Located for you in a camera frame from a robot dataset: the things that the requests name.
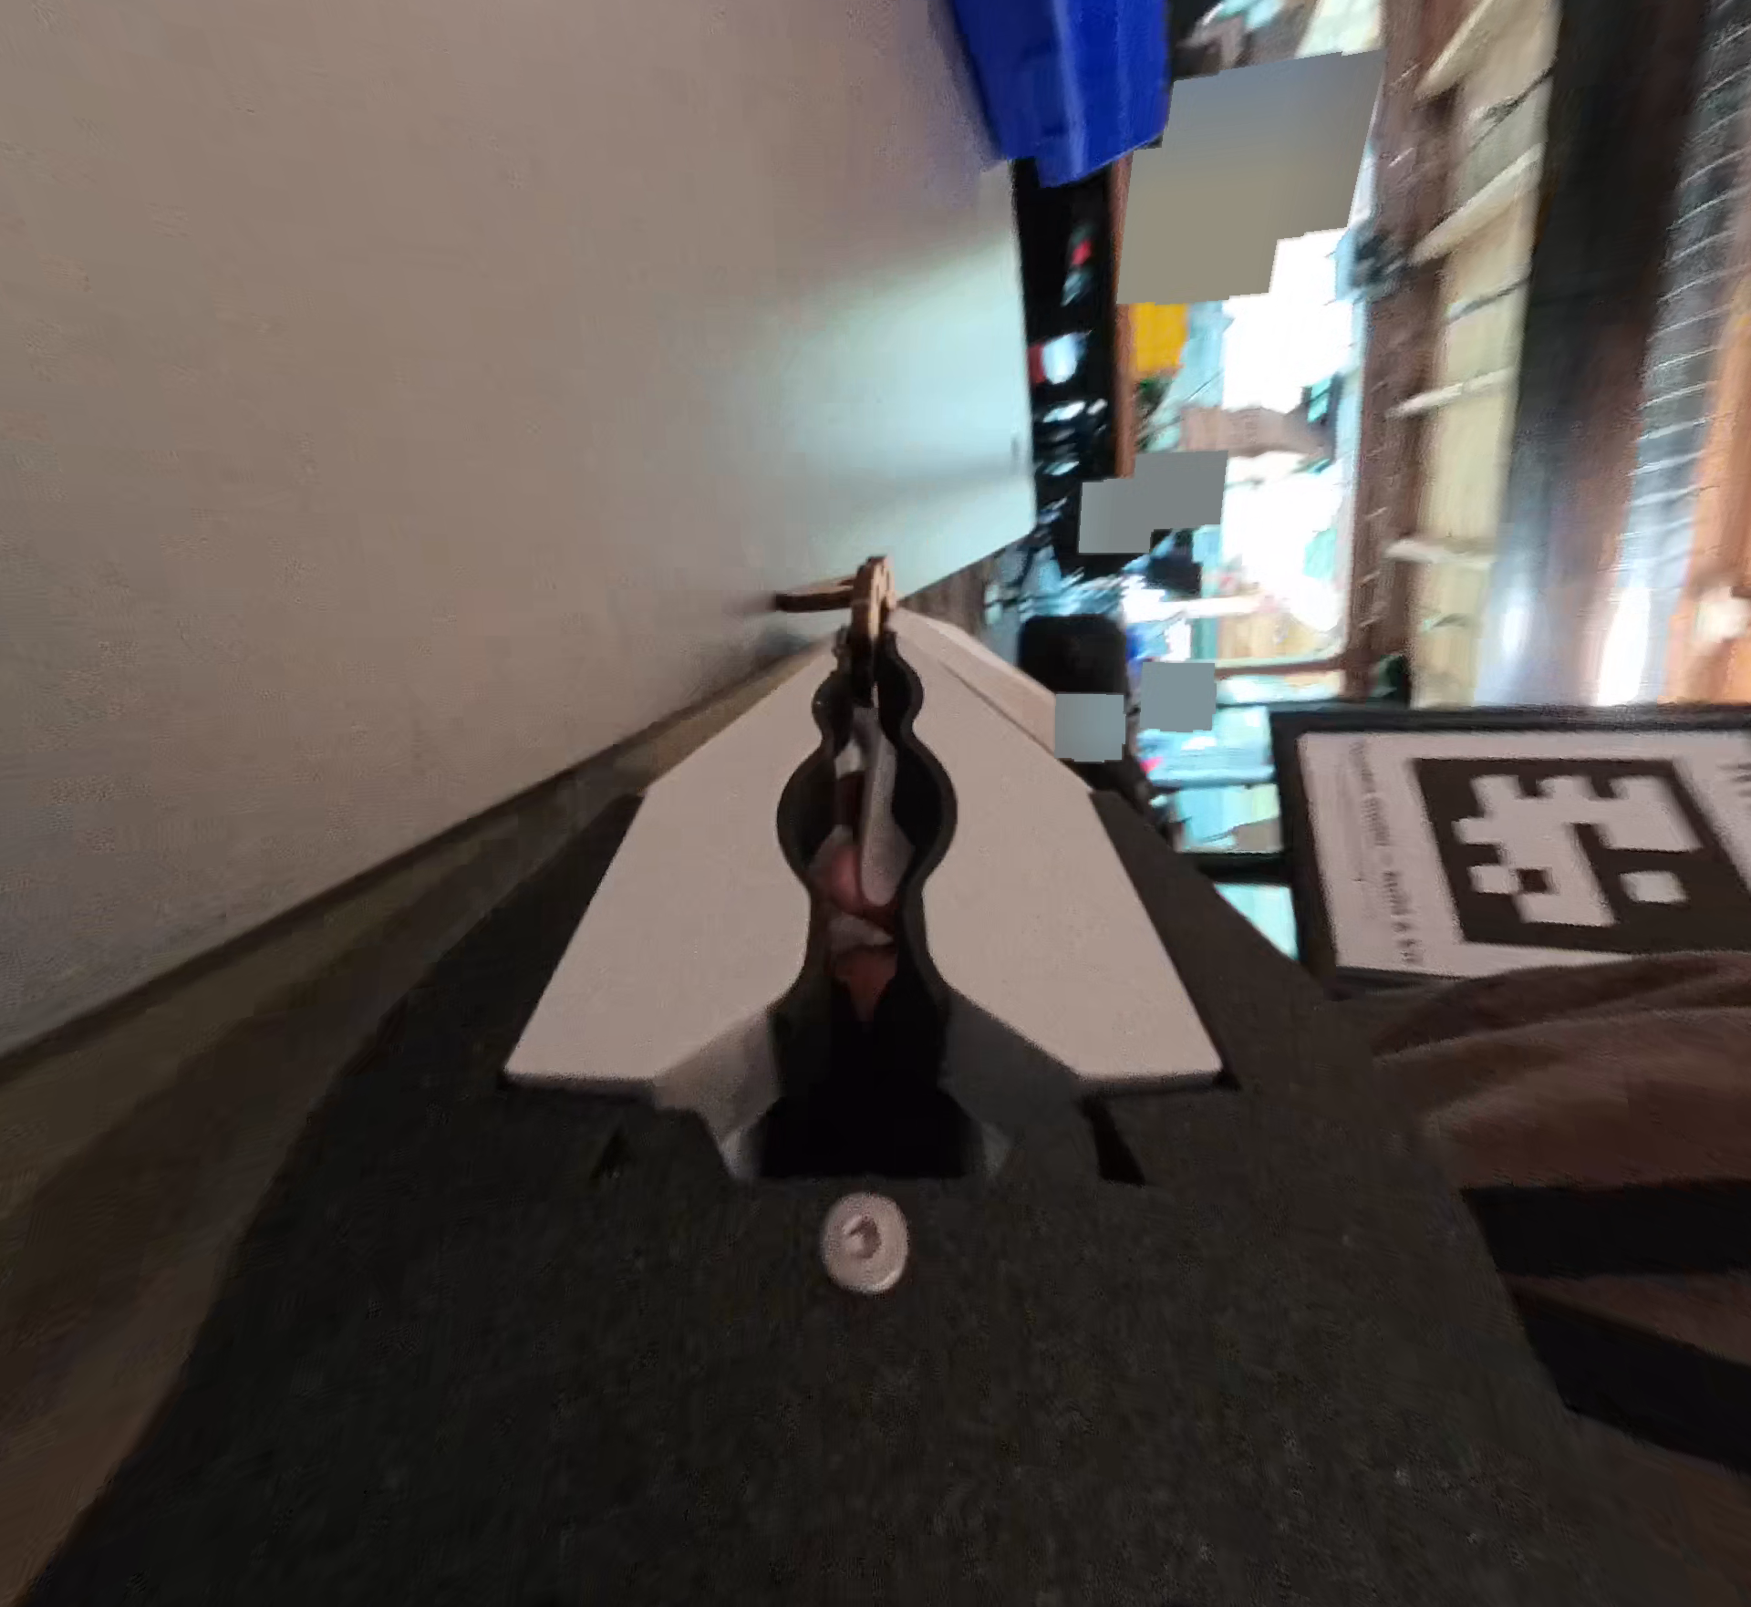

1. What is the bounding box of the framed black-white marker sign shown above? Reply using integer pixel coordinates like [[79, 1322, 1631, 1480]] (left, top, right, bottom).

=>
[[1270, 705, 1751, 995]]

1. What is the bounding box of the person's right hand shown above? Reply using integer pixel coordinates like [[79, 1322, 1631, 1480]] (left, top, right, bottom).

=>
[[807, 800, 912, 1028]]

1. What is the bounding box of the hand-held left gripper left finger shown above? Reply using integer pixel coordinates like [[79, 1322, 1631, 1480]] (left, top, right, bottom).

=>
[[506, 636, 867, 1176]]

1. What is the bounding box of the round wooden gear part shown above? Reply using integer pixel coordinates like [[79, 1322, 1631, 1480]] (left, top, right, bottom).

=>
[[841, 557, 902, 734]]

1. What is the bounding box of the blue plastic bin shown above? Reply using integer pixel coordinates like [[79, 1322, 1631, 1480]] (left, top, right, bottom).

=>
[[927, 0, 1179, 191]]

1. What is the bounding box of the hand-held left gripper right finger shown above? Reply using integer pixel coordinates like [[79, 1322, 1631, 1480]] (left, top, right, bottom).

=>
[[881, 612, 1224, 1172]]

